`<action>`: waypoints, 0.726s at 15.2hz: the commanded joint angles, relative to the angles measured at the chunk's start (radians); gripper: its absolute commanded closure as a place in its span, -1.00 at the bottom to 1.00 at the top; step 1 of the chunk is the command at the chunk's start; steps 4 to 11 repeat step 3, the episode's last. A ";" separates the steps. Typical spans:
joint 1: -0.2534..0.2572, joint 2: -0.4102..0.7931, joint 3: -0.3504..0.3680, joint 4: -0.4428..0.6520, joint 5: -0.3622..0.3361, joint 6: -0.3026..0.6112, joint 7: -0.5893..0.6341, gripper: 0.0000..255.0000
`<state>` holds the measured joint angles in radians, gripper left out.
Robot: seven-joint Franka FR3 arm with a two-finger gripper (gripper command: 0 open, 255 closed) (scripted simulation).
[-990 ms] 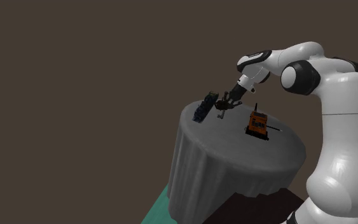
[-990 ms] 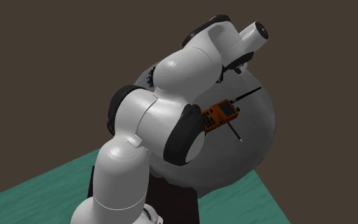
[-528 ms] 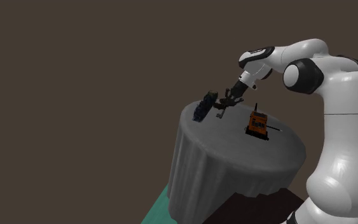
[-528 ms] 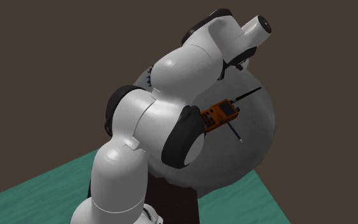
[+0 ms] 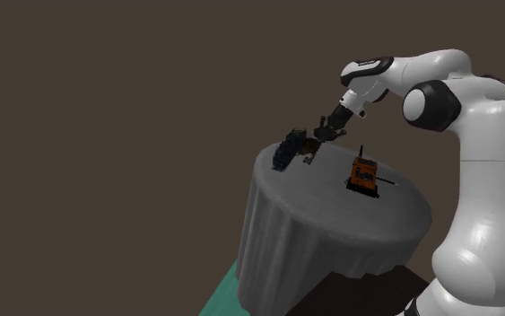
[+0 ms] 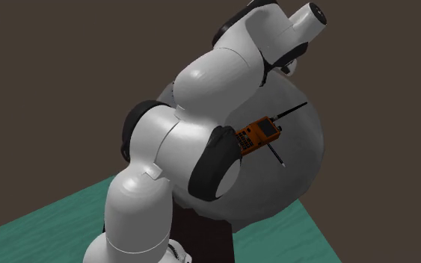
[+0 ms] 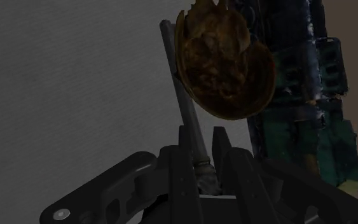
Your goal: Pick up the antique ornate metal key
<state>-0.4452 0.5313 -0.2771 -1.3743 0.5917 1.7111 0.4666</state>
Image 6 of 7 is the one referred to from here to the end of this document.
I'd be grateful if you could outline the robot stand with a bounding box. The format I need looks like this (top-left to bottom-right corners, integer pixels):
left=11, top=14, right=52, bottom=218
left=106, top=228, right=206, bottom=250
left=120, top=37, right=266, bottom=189
left=102, top=203, right=236, bottom=263

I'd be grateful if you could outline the orange handheld radio with antenna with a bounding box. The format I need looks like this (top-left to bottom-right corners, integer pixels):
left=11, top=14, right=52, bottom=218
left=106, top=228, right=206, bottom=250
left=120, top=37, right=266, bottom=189
left=234, top=102, right=309, bottom=158

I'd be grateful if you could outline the teal rug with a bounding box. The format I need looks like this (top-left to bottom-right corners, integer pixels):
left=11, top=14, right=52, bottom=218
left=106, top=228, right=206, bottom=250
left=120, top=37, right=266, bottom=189
left=0, top=174, right=344, bottom=263

